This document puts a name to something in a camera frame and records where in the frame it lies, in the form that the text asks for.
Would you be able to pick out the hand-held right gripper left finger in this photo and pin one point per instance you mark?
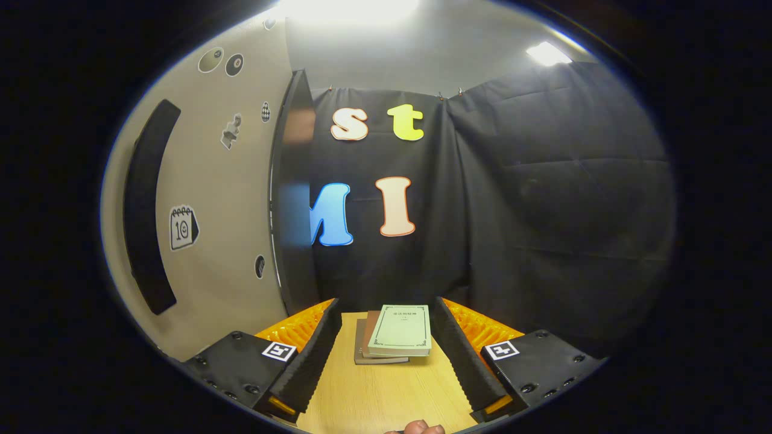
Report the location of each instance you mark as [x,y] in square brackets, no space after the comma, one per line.
[313,355]

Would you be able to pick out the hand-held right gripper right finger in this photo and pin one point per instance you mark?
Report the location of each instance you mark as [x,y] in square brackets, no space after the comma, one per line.
[461,361]

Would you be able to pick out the dark grey cabinet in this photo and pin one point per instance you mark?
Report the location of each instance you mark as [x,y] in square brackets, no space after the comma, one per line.
[295,253]

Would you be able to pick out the beige cabinet door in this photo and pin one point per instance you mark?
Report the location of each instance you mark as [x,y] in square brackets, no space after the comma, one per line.
[229,193]

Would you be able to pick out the brown book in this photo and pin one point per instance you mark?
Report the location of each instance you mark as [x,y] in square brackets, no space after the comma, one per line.
[369,337]

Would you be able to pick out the green notebook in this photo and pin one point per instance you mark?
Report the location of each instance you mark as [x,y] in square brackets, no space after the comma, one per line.
[401,330]

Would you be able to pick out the black backdrop cloth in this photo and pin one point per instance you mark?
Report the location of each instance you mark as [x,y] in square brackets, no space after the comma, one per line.
[543,211]

